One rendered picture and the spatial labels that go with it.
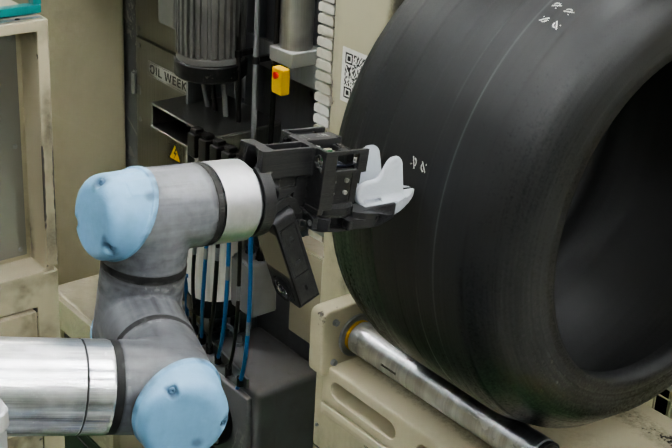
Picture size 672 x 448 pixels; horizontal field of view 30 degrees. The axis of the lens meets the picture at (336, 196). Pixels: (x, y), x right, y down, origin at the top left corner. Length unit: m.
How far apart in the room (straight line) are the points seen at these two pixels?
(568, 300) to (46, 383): 0.95
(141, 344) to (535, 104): 0.46
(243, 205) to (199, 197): 0.05
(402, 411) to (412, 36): 0.50
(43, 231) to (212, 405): 0.89
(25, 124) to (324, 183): 0.74
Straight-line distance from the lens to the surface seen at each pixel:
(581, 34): 1.26
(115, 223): 1.04
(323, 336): 1.64
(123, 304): 1.08
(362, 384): 1.64
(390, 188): 1.23
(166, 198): 1.06
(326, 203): 1.16
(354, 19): 1.64
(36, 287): 1.85
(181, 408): 0.97
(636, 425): 1.75
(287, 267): 1.18
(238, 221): 1.10
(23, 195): 1.84
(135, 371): 0.98
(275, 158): 1.13
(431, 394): 1.56
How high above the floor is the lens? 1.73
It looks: 23 degrees down
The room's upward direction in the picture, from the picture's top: 3 degrees clockwise
